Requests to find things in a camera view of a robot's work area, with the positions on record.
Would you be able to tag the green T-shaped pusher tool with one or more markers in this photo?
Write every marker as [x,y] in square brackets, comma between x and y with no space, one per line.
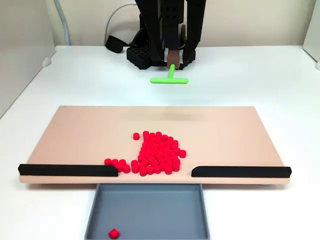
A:
[172,71]

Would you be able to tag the small red granule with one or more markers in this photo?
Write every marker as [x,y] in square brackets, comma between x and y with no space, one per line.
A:
[143,171]
[134,163]
[150,170]
[136,136]
[173,157]
[157,169]
[182,153]
[119,168]
[146,133]
[126,168]
[152,135]
[176,150]
[176,161]
[135,169]
[170,139]
[158,134]
[174,143]
[173,147]
[114,162]
[108,161]
[122,162]
[176,166]
[113,233]
[168,170]
[164,137]

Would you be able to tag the beige flat board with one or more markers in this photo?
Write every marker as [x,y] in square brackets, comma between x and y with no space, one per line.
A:
[212,130]

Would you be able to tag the small white plastic object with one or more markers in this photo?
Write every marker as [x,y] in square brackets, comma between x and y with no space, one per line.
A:
[317,65]
[46,62]

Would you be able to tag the grey shallow tray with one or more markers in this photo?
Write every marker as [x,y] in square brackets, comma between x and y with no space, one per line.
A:
[150,212]

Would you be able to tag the black guide rail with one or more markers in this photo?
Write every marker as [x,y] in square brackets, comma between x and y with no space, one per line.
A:
[62,170]
[240,172]

